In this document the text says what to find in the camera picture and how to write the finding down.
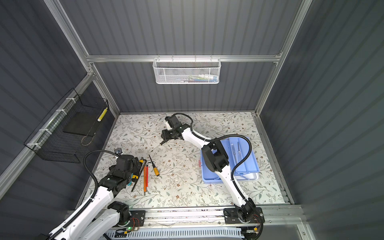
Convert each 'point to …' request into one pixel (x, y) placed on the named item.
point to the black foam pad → (82, 123)
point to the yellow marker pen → (99, 118)
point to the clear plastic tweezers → (233, 153)
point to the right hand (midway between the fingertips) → (165, 136)
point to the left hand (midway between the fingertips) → (126, 162)
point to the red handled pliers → (146, 178)
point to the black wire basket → (64, 133)
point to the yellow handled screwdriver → (155, 168)
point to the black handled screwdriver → (160, 144)
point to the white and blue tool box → (240, 155)
